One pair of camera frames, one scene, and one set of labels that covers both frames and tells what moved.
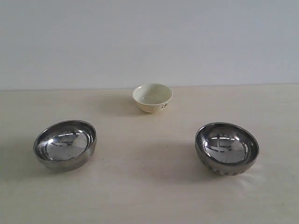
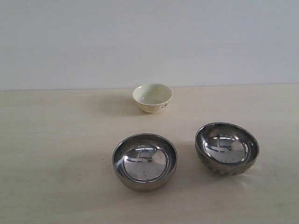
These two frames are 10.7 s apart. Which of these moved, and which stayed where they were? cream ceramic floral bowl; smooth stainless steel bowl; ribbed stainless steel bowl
Moved: smooth stainless steel bowl
Stayed: cream ceramic floral bowl; ribbed stainless steel bowl
